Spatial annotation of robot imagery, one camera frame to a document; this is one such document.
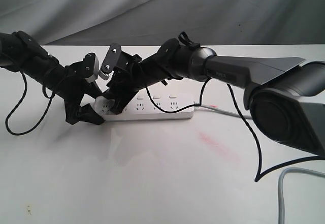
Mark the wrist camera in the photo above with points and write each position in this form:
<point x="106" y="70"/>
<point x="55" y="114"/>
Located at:
<point x="110" y="61"/>
<point x="90" y="67"/>

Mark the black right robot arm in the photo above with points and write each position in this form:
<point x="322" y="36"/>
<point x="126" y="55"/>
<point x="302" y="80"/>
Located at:
<point x="281" y="94"/>

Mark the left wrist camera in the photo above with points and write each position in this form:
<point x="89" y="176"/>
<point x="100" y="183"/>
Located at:
<point x="90" y="67"/>

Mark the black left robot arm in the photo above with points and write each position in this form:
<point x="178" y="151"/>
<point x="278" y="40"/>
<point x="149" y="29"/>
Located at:
<point x="21" y="53"/>

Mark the white five-outlet power strip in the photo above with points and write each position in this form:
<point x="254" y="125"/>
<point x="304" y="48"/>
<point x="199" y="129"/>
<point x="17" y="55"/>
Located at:
<point x="141" y="108"/>

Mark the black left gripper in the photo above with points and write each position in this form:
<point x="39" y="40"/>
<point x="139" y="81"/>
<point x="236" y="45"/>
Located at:
<point x="72" y="89"/>

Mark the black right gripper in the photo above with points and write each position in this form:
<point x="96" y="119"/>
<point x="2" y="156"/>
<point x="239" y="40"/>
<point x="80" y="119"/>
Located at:
<point x="120" y="91"/>

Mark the white backdrop cloth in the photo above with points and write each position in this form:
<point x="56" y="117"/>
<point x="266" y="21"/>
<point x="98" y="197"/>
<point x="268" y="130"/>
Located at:
<point x="151" y="22"/>

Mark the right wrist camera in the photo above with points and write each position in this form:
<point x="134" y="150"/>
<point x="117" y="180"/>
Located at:
<point x="110" y="61"/>

